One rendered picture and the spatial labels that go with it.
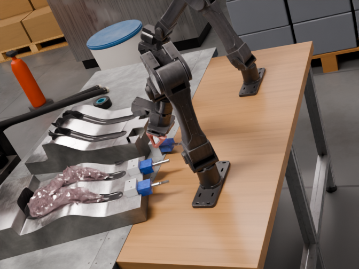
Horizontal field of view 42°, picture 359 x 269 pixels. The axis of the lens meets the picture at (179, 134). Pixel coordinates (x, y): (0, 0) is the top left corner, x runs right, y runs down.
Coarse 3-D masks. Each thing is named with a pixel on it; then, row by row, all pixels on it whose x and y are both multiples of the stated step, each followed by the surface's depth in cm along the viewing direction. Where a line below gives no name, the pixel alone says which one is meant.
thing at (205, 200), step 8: (208, 168) 134; (216, 168) 136; (224, 168) 143; (200, 176) 135; (208, 176) 134; (216, 176) 136; (224, 176) 140; (200, 184) 139; (208, 184) 136; (216, 184) 136; (200, 192) 137; (208, 192) 136; (216, 192) 135; (200, 200) 134; (208, 200) 133; (216, 200) 133
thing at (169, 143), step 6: (156, 138) 162; (168, 138) 162; (150, 144) 161; (156, 144) 160; (162, 144) 160; (168, 144) 159; (174, 144) 160; (180, 144) 159; (156, 150) 161; (162, 150) 161; (168, 150) 160
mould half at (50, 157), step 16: (96, 112) 184; (112, 112) 185; (128, 112) 179; (80, 128) 175; (96, 128) 176; (112, 128) 173; (128, 128) 167; (144, 128) 165; (48, 144) 169; (64, 144) 168; (80, 144) 169; (96, 144) 167; (112, 144) 162; (128, 144) 158; (144, 144) 163; (32, 160) 179; (48, 160) 174; (64, 160) 172; (80, 160) 169; (96, 160) 167; (112, 160) 165; (128, 160) 163
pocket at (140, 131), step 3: (132, 129) 166; (135, 129) 166; (138, 129) 166; (141, 129) 166; (144, 129) 165; (132, 132) 166; (135, 132) 167; (138, 132) 167; (141, 132) 166; (129, 135) 164; (132, 135) 166; (135, 135) 167; (141, 135) 163
